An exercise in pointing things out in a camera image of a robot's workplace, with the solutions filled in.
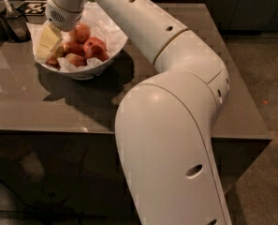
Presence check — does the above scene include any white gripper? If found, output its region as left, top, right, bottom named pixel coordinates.
left=35, top=0, right=82, bottom=61

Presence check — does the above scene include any large yellow-red apple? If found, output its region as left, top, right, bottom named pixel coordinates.
left=46, top=45, right=64, bottom=68

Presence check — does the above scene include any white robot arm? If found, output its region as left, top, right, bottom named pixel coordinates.
left=46, top=0, right=232, bottom=225

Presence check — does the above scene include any small apple left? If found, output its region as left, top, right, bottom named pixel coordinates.
left=63, top=41, right=82, bottom=55

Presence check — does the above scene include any red apple behind top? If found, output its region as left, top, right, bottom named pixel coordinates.
left=68, top=22, right=91, bottom=43

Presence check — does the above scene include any pale red apple front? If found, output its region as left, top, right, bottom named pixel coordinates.
left=65, top=53, right=87, bottom=68

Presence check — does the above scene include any red apple middle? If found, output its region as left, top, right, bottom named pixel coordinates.
left=83, top=37, right=107, bottom=50

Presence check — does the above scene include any red apple right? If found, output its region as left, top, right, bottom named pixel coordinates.
left=84, top=44, right=110, bottom=62

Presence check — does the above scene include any white ceramic bowl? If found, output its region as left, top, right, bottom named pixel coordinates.
left=34, top=2, right=129, bottom=81

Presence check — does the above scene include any black white marker tag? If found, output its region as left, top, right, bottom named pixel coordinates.
left=17, top=0, right=47, bottom=16

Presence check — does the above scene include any white crumpled paper liner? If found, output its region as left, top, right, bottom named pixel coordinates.
left=27, top=3, right=128, bottom=80

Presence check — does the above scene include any black scoop with white handle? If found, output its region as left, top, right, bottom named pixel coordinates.
left=2, top=0, right=30, bottom=42

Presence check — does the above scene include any black floor cable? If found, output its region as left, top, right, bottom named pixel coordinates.
left=0, top=167, right=109, bottom=225

